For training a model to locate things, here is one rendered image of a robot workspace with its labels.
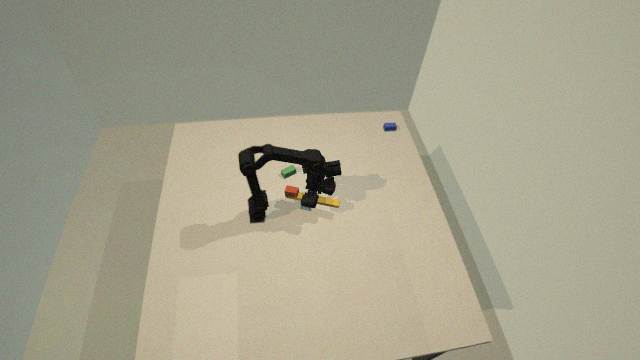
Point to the green rectangular block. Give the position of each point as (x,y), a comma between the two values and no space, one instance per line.
(288,171)

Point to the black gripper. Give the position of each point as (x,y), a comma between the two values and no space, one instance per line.
(310,199)

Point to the yellow bar with red block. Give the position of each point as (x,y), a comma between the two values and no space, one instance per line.
(293,193)

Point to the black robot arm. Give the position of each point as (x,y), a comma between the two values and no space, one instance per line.
(313,164)

